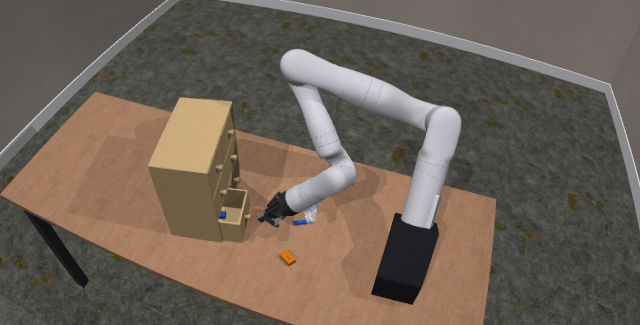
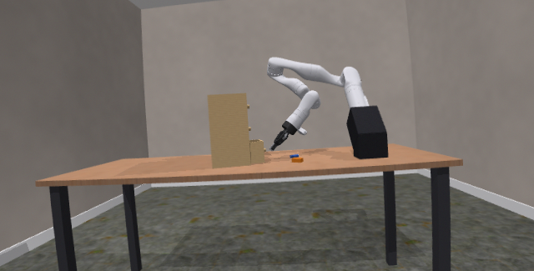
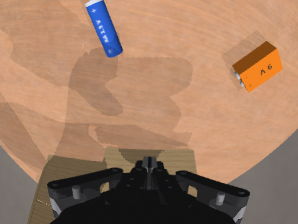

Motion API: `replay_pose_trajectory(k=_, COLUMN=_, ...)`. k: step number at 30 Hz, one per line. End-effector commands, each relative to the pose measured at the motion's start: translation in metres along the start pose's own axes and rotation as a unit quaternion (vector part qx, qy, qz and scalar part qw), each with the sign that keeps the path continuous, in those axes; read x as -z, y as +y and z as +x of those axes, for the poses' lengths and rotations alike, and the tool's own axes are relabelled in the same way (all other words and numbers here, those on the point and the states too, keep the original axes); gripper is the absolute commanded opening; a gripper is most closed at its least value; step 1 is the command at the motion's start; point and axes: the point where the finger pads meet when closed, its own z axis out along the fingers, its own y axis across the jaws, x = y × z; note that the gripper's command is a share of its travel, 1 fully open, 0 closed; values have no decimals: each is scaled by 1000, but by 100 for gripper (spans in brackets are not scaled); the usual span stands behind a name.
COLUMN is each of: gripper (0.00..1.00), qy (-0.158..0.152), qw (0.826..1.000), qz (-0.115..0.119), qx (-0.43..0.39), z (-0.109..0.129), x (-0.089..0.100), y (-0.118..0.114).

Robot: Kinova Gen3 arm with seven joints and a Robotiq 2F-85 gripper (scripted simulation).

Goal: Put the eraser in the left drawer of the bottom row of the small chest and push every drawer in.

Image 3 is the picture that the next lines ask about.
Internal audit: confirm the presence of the brown drawer front with small knob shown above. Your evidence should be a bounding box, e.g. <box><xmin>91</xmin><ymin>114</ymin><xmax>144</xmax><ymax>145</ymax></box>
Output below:
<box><xmin>30</xmin><ymin>204</ymin><xmax>56</xmax><ymax>224</ymax></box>
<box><xmin>36</xmin><ymin>157</ymin><xmax>102</xmax><ymax>207</ymax></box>
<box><xmin>101</xmin><ymin>148</ymin><xmax>197</xmax><ymax>175</ymax></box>

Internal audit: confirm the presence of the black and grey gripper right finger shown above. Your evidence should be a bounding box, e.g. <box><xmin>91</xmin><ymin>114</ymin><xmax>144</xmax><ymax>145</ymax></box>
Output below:
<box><xmin>148</xmin><ymin>157</ymin><xmax>250</xmax><ymax>224</ymax></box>

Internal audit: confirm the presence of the orange nine-volt battery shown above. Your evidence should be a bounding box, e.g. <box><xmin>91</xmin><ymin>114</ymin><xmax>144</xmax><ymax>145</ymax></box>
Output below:
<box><xmin>232</xmin><ymin>41</ymin><xmax>283</xmax><ymax>92</ymax></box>

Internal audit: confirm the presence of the tan wooden chest of drawers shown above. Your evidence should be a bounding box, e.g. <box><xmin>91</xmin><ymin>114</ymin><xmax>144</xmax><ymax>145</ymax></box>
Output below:
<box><xmin>27</xmin><ymin>155</ymin><xmax>102</xmax><ymax>224</ymax></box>

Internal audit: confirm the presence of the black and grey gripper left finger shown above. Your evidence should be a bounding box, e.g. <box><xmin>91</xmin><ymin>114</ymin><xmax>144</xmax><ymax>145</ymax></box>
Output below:
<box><xmin>47</xmin><ymin>156</ymin><xmax>150</xmax><ymax>218</ymax></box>

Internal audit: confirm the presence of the blue aa battery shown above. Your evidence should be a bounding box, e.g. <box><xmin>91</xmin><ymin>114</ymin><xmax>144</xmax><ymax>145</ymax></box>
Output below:
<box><xmin>85</xmin><ymin>0</ymin><xmax>123</xmax><ymax>58</ymax></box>

